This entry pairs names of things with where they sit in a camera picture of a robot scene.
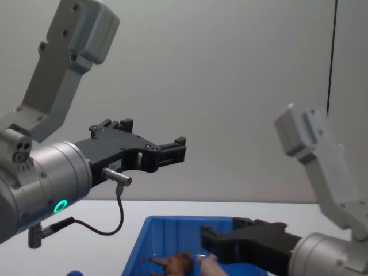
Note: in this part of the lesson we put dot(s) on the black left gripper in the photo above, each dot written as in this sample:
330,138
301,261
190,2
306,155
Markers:
115,149

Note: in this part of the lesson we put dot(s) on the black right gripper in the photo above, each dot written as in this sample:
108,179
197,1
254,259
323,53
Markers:
264,244

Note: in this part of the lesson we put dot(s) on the left robot arm with bracket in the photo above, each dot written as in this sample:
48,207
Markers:
57,166

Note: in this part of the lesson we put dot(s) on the right robot arm with bracket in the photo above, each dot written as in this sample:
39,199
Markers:
325,161

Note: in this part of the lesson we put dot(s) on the brown toy animal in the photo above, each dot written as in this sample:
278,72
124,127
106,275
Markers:
175,263

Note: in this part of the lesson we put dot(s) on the blue plastic bin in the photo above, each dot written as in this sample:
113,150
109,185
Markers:
161,238

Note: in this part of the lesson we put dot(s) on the small blue round object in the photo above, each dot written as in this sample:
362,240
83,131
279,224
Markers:
74,273

